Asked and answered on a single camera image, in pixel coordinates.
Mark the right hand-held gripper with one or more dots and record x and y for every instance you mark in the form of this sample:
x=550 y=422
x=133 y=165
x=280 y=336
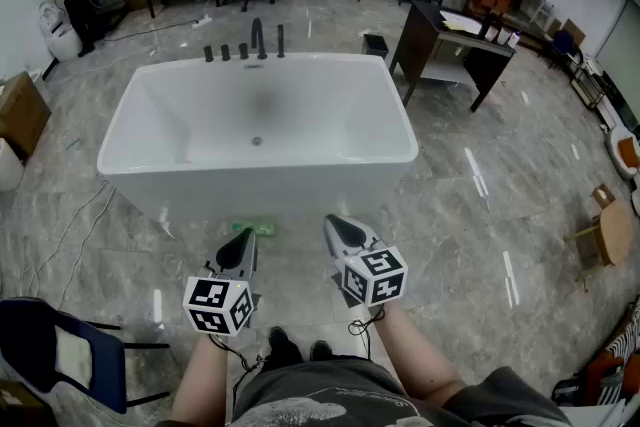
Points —
x=375 y=277

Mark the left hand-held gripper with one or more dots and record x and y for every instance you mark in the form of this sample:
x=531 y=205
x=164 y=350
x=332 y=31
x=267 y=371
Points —
x=220 y=307

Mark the person's right forearm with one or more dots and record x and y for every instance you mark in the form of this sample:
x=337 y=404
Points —
x=420 y=355

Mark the person's left forearm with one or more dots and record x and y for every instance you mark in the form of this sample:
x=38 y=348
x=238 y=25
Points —
x=200 y=380

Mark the white bathtub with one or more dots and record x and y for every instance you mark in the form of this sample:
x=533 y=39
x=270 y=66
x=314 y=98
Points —
x=200 y=185

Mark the green plastic bottle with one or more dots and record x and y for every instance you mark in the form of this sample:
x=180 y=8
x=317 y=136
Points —
x=262 y=228

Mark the person's black left shoe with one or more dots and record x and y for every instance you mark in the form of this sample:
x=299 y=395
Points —
x=284 y=350

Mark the person's black shoe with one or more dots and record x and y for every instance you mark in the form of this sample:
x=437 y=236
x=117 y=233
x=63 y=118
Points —
x=321 y=351
x=284 y=350

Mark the person's black right shoe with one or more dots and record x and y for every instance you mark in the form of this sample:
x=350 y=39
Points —
x=321 y=351

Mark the round metal drain plug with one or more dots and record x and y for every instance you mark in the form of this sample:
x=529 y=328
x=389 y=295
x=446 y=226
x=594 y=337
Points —
x=257 y=141

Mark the person's gray printed shirt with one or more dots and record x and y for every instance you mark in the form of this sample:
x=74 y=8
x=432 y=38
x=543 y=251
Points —
x=350 y=390

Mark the white cushion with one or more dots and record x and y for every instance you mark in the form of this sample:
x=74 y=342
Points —
x=74 y=357

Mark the black trash bin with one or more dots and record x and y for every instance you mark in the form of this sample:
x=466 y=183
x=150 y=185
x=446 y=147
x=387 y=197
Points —
x=376 y=46

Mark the black faucet knob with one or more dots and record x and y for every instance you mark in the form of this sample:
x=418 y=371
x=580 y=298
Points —
x=243 y=50
x=208 y=53
x=225 y=51

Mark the black arched faucet spout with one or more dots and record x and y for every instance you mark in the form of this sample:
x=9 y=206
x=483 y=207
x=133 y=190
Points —
x=261 y=46

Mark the blue chair with black legs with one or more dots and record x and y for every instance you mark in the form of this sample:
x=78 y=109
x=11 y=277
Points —
x=30 y=330

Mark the dark wooden vanity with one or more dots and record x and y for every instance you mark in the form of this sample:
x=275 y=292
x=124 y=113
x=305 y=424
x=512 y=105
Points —
x=425 y=22

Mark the white power strip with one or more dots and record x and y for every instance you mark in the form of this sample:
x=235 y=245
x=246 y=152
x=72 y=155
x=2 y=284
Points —
x=202 y=21

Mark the white papers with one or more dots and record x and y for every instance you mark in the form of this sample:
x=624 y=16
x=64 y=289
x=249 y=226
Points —
x=460 y=22

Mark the large brown cardboard box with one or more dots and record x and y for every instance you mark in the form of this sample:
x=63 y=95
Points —
x=20 y=115

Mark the small brown cardboard box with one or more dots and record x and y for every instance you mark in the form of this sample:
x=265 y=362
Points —
x=20 y=407

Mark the round wooden stool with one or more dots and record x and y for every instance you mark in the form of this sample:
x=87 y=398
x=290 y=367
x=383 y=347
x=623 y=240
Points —
x=615 y=235

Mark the white toilet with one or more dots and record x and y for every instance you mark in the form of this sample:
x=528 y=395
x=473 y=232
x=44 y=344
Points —
x=62 y=40

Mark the blue padded chair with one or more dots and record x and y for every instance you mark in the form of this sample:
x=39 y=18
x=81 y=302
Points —
x=565 y=44

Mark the striped orange chair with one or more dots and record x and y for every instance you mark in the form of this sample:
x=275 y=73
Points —
x=610 y=370

